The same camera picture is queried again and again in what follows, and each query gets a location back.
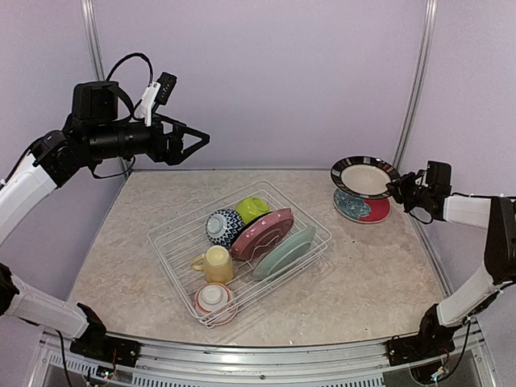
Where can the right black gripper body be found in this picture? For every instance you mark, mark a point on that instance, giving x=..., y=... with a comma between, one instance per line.
x=416, y=195

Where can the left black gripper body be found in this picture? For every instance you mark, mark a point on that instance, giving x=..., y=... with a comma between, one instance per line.
x=160, y=151

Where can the black plate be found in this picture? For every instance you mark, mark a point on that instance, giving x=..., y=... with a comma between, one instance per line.
x=363, y=176

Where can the red teal floral plate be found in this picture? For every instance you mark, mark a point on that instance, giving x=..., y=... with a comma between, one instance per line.
x=361, y=210

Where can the light teal plate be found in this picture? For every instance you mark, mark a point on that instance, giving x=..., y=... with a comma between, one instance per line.
x=289, y=250

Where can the pink speckled plate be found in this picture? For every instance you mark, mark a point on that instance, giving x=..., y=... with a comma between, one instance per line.
x=263, y=235

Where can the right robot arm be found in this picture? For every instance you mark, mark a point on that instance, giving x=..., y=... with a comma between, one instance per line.
x=492, y=217

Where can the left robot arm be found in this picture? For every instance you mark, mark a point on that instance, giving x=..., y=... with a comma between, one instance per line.
x=104, y=124

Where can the blue white patterned bowl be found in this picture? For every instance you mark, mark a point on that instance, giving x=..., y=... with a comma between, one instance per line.
x=223, y=227

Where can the green bowl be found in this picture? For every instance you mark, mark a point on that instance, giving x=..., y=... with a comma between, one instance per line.
x=251, y=208

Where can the yellow mug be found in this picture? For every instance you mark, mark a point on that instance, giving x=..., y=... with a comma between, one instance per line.
x=216, y=263

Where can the white bowl red rim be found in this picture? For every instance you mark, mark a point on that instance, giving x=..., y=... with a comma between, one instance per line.
x=214, y=302

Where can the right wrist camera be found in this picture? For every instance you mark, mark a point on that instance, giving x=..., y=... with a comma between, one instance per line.
x=420, y=178

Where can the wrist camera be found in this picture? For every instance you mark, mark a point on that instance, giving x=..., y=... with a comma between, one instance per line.
x=420, y=178
x=157, y=94

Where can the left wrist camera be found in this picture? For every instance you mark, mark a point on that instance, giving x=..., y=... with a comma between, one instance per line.
x=157, y=94

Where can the white wire dish rack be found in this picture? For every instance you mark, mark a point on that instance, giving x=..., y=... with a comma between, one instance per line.
x=179, y=241

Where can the aluminium front rail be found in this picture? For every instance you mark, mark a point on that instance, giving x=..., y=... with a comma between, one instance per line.
x=271, y=351

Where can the right aluminium frame post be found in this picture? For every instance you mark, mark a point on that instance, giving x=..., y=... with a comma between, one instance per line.
x=424, y=52

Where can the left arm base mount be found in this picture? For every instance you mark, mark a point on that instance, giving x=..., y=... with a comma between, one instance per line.
x=106, y=346

